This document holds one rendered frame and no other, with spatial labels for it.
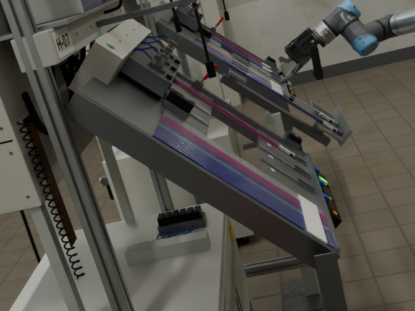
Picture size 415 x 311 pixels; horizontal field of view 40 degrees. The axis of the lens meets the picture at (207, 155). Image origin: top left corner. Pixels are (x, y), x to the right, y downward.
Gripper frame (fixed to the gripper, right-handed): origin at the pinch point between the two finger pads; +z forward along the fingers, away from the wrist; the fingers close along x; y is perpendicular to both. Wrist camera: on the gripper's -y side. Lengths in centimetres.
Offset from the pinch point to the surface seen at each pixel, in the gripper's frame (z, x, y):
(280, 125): 12.3, -8.2, -14.6
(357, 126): 7, -212, -106
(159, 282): 56, 62, -8
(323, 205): 7, 57, -23
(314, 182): 8.2, 39.8, -22.9
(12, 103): 38, 80, 53
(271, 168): 12.8, 47.2, -8.3
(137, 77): 21, 52, 37
